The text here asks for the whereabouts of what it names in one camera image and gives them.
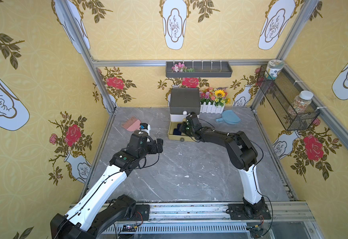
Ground blue brooch box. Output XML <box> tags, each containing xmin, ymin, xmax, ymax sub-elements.
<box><xmin>173</xmin><ymin>128</ymin><xmax>182</xmax><ymax>135</ymax></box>

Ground yellow bottom drawer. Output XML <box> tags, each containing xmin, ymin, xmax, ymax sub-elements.
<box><xmin>168</xmin><ymin>122</ymin><xmax>195</xmax><ymax>142</ymax></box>

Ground white drawer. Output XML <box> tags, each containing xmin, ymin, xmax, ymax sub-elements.
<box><xmin>170</xmin><ymin>115</ymin><xmax>187</xmax><ymax>122</ymax></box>

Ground grey top drawer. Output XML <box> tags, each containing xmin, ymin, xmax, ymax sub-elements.
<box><xmin>170</xmin><ymin>106</ymin><xmax>201</xmax><ymax>115</ymax></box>

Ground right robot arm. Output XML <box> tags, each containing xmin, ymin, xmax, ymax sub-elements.
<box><xmin>180</xmin><ymin>113</ymin><xmax>265</xmax><ymax>214</ymax></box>

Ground three-drawer storage cabinet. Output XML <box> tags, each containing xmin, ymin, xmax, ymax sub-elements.
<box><xmin>169</xmin><ymin>88</ymin><xmax>201</xmax><ymax>123</ymax></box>

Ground pink small dustpan brush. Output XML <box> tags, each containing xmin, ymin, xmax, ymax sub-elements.
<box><xmin>122</xmin><ymin>117</ymin><xmax>141</xmax><ymax>132</ymax></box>

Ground flower pot white fence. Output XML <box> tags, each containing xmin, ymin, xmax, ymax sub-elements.
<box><xmin>200</xmin><ymin>87</ymin><xmax>231</xmax><ymax>114</ymax></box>

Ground light blue dustpan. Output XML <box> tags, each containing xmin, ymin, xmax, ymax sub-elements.
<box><xmin>216</xmin><ymin>110</ymin><xmax>241</xmax><ymax>124</ymax></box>

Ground small pink flowers on shelf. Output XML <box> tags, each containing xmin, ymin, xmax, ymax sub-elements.
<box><xmin>172</xmin><ymin>63</ymin><xmax>195</xmax><ymax>72</ymax></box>

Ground small circuit board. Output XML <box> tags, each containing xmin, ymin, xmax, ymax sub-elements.
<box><xmin>121</xmin><ymin>224</ymin><xmax>138</xmax><ymax>234</ymax></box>

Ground decorated jar with lid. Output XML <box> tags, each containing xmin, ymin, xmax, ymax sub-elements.
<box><xmin>264</xmin><ymin>59</ymin><xmax>285</xmax><ymax>80</ymax></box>

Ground clear jar white lid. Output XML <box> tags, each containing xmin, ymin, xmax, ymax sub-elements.
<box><xmin>292</xmin><ymin>91</ymin><xmax>314</xmax><ymax>114</ymax></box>

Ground grey wall shelf tray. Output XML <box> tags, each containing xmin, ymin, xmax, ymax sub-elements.
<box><xmin>166</xmin><ymin>60</ymin><xmax>233</xmax><ymax>78</ymax></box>

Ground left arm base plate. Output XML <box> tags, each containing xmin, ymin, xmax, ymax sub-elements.
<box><xmin>131</xmin><ymin>204</ymin><xmax>150</xmax><ymax>221</ymax></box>

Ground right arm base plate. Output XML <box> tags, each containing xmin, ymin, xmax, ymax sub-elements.
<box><xmin>225</xmin><ymin>204</ymin><xmax>272</xmax><ymax>220</ymax></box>

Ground black wire wall basket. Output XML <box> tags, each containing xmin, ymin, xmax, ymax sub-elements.
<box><xmin>257</xmin><ymin>65</ymin><xmax>320</xmax><ymax>131</ymax></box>

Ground aluminium front rail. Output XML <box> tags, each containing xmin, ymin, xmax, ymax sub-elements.
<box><xmin>137</xmin><ymin>201</ymin><xmax>315</xmax><ymax>224</ymax></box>

